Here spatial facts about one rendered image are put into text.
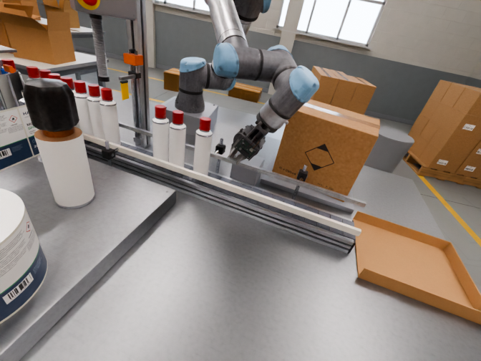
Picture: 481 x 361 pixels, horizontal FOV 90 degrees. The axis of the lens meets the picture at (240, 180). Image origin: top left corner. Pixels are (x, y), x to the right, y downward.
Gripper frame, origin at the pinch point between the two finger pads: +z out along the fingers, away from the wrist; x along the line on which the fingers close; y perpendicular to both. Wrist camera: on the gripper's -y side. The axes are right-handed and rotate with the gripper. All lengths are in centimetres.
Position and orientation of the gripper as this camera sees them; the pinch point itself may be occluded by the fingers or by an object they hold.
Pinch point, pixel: (233, 157)
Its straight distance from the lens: 81.5
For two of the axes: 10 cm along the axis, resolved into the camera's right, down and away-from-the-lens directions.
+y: -3.6, 5.6, -7.4
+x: 7.5, 6.5, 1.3
